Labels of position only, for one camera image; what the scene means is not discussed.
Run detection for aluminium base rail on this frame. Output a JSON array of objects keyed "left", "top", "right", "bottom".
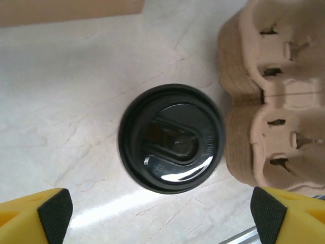
[{"left": 228, "top": 225, "right": 261, "bottom": 244}]

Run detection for brown cardboard napkin box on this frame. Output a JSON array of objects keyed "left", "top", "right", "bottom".
[{"left": 0, "top": 0, "right": 146, "bottom": 28}]

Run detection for brown pulp cup carrier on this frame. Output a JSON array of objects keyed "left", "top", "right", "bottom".
[
  {"left": 217, "top": 10, "right": 267, "bottom": 186},
  {"left": 236, "top": 0, "right": 325, "bottom": 195}
]

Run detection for black plastic cup lid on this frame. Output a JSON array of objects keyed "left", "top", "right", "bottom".
[{"left": 118, "top": 83, "right": 226, "bottom": 195}]

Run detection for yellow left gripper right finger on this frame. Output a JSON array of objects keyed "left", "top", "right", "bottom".
[{"left": 250, "top": 186, "right": 325, "bottom": 244}]

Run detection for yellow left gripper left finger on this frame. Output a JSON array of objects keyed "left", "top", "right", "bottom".
[{"left": 0, "top": 187, "right": 74, "bottom": 244}]

